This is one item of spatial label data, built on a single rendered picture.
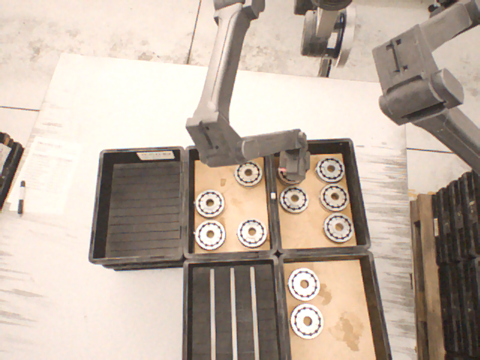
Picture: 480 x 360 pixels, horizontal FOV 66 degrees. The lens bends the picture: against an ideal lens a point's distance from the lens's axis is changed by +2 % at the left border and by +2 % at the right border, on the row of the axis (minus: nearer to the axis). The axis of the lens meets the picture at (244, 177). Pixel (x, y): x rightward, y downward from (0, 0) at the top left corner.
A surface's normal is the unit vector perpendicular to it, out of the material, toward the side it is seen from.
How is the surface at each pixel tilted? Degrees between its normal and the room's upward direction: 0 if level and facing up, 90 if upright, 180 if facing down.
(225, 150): 67
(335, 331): 0
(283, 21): 0
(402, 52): 55
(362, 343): 0
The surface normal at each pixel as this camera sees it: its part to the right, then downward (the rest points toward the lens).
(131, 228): 0.00, -0.36
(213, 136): -0.32, 0.66
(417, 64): -0.76, 0.09
